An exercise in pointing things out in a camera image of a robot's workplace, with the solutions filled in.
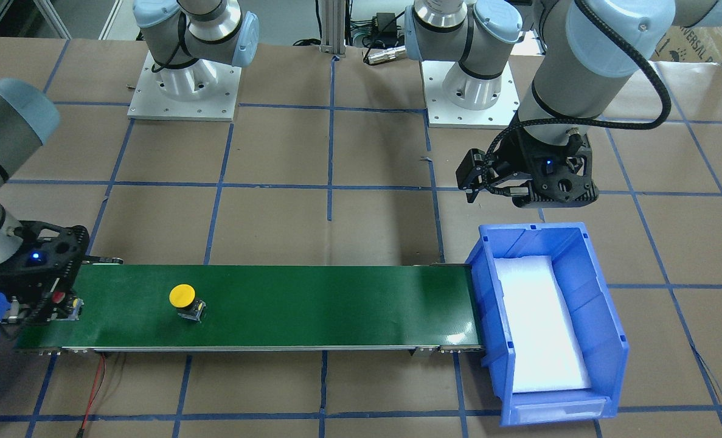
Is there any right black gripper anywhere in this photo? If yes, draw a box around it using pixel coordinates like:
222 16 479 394
0 221 90 327

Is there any yellow push button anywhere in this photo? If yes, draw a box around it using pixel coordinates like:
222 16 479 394
169 283 207 322

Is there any red black conveyor wire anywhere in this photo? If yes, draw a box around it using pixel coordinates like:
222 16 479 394
80 353 108 434

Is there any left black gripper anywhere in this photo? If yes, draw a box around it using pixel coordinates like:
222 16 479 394
456 131 599 208

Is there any green conveyor belt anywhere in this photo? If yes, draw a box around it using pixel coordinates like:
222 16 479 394
16 265 482 352

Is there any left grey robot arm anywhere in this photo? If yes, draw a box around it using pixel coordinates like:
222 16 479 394
403 1 722 208

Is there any red push button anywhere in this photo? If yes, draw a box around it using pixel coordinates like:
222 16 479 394
47 290 85 322

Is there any white foam pad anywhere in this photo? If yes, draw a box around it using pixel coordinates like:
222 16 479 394
495 255 591 393

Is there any aluminium frame post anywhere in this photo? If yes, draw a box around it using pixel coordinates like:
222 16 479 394
318 0 349 58

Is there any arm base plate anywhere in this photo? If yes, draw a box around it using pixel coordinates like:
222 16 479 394
127 53 242 122
422 61 520 130

